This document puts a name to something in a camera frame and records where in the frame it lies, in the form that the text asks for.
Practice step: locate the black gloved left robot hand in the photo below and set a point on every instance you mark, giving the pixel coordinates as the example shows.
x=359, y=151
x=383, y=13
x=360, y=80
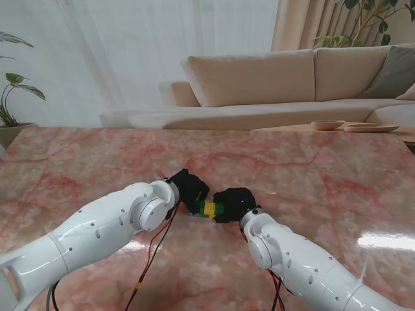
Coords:
x=191, y=188

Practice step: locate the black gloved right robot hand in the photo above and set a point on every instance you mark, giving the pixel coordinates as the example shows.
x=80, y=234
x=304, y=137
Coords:
x=236, y=202

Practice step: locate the green toy brick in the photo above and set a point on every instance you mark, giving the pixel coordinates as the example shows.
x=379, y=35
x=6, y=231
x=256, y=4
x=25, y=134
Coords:
x=219, y=209
x=202, y=214
x=202, y=206

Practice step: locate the blue toy brick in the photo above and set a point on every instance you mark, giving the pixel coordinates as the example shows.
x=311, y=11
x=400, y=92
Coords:
x=193, y=214

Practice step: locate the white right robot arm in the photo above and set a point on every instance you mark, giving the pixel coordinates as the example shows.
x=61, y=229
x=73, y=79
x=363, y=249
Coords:
x=308, y=262

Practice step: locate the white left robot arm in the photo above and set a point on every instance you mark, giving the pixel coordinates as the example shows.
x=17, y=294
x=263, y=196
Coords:
x=97, y=236

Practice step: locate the light wooden coffee table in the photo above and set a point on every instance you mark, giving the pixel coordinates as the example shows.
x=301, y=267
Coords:
x=291, y=128

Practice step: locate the wooden bowl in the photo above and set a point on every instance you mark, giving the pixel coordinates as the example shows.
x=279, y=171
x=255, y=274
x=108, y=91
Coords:
x=327, y=124

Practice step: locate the beige sofa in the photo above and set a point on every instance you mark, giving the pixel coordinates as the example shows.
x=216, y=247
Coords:
x=253, y=81

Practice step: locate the white sheer curtain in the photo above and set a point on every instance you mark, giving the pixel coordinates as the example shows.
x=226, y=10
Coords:
x=129, y=48

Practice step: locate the flat wooden plate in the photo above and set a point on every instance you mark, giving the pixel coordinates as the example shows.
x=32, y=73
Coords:
x=371, y=128

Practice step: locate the beige curtain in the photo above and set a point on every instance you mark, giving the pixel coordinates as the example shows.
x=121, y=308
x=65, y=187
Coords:
x=291, y=26

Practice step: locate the green potted plant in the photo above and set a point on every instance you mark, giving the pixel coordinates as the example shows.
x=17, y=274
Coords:
x=32, y=90

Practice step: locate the grey plant pot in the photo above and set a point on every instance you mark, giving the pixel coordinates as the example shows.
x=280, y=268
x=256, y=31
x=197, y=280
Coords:
x=13, y=133

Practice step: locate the cream cushion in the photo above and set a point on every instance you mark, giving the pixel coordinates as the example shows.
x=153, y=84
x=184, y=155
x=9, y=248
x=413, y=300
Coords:
x=409, y=94

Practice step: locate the grey cushion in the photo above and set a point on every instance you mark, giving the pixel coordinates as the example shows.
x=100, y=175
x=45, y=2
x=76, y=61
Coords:
x=395, y=71

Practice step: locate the tall leafy plant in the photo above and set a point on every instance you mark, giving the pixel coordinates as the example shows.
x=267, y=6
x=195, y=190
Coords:
x=383, y=26

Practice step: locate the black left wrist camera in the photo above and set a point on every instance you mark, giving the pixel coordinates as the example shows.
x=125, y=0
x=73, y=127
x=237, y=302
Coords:
x=170, y=214

